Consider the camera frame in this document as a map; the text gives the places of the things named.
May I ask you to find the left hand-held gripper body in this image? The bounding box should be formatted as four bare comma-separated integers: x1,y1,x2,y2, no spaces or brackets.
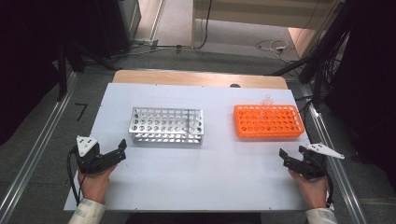
74,135,110,175

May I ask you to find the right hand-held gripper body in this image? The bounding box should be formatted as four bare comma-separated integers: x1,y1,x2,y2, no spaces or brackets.
295,143,346,180

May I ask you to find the orange test tube rack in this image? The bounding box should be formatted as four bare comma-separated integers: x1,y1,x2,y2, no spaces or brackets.
233,104,305,139

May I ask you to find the metal test tube rack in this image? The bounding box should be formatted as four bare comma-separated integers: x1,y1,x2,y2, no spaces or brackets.
128,106,205,145

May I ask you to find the person's right hand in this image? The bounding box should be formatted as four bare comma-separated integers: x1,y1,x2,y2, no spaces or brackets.
288,170,330,210

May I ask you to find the person's left hand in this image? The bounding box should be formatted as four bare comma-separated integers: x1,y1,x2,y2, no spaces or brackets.
78,165,117,204

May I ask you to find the black metal stand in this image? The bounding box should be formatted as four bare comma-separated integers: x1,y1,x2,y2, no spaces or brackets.
55,40,120,102

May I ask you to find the dark curtain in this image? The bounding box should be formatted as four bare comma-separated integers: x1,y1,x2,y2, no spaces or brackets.
0,0,101,147
323,0,396,188

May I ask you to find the black tripod stand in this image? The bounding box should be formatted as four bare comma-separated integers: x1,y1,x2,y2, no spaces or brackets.
270,0,356,106

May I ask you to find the grey power strip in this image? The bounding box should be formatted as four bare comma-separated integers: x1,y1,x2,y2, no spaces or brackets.
134,38,160,48

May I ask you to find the black cabinet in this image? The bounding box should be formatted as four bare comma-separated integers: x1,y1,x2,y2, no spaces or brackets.
94,0,143,59

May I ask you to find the beige furniture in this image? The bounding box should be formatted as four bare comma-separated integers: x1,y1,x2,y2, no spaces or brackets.
191,0,344,59

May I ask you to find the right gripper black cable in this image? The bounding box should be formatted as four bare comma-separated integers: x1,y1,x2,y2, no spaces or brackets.
323,174,334,208

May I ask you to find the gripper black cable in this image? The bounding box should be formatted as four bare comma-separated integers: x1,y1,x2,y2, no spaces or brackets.
323,174,334,208
65,146,82,207

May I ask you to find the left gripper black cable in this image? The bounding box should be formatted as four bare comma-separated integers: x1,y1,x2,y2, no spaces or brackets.
65,146,82,207

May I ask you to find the aluminium floor rail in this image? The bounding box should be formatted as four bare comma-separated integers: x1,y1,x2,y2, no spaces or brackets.
300,83,368,224
0,71,78,224

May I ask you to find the white floor cable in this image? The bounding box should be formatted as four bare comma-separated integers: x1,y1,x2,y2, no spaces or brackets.
255,39,290,63

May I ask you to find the hanging black cable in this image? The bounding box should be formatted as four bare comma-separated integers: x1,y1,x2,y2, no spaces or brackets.
195,0,213,50

